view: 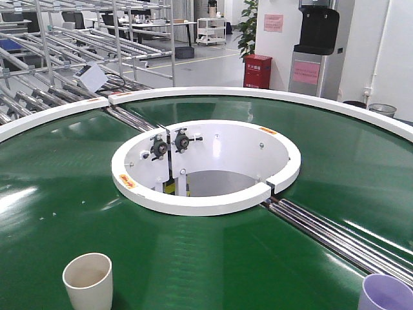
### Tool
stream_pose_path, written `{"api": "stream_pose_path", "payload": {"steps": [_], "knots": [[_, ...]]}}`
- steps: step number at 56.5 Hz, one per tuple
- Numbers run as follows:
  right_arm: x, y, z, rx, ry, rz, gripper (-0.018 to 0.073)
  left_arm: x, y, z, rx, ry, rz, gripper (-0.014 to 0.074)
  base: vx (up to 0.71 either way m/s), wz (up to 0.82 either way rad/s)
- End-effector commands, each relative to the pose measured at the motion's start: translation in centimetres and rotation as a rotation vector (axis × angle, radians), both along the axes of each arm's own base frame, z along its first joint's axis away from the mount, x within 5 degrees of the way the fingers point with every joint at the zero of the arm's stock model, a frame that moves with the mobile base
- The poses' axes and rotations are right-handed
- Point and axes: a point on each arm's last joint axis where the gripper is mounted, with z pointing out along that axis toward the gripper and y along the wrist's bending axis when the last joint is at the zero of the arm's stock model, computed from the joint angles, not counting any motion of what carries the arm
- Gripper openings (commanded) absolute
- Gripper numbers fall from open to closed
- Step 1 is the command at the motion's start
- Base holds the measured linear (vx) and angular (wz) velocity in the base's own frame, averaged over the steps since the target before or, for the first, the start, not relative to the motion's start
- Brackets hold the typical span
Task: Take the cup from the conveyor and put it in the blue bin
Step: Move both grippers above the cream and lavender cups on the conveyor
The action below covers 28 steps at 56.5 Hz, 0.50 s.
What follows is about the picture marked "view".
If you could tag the white trolley cart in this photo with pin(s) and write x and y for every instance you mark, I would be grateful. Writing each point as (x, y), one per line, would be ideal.
(211, 31)

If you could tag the green potted plant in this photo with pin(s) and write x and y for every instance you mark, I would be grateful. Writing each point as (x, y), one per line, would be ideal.
(248, 26)

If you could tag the lavender plastic cup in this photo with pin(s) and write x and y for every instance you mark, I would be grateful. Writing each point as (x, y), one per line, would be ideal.
(380, 291)

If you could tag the black crate on floor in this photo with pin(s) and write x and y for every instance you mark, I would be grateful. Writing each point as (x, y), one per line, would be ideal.
(184, 52)

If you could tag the black and grey water dispenser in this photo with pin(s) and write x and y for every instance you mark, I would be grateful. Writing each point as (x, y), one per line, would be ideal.
(317, 40)

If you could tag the metal roller rack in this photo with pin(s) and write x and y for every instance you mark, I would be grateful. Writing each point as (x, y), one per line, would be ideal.
(44, 43)

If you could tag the white outer conveyor rim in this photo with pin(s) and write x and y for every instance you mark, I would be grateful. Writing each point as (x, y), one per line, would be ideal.
(28, 122)

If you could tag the steel conveyor rollers right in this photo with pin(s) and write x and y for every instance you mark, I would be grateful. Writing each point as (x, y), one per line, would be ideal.
(354, 248)

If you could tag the cream plastic cup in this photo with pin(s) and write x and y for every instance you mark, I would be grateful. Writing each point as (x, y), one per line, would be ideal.
(88, 281)

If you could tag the white control box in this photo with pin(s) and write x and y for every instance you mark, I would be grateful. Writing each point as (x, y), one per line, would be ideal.
(91, 77)

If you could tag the red fire extinguisher box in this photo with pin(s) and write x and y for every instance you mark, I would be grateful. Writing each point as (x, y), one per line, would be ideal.
(257, 71)

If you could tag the wire mesh waste bin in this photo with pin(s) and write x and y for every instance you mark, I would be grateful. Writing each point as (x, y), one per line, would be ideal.
(383, 109)

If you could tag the pink wall notice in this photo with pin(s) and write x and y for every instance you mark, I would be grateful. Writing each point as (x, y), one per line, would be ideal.
(273, 22)

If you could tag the green circular conveyor belt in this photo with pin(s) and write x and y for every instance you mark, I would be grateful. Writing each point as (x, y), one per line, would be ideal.
(58, 201)

